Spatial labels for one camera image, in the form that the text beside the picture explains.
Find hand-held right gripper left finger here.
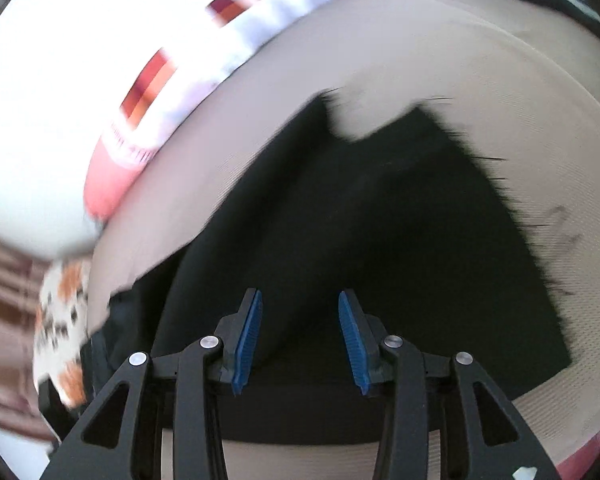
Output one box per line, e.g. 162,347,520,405
40,287,264,480

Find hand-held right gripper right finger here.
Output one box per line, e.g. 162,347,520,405
337,289,563,480

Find black pants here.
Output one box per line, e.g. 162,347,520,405
39,91,576,446

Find orange floral pillow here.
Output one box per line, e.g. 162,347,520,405
32,257,93,409

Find brown striped cloth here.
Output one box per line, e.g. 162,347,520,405
0,232,62,443

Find pink striped pillow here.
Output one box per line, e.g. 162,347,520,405
82,0,376,222

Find beige woven bed cover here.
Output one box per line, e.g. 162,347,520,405
82,0,600,480

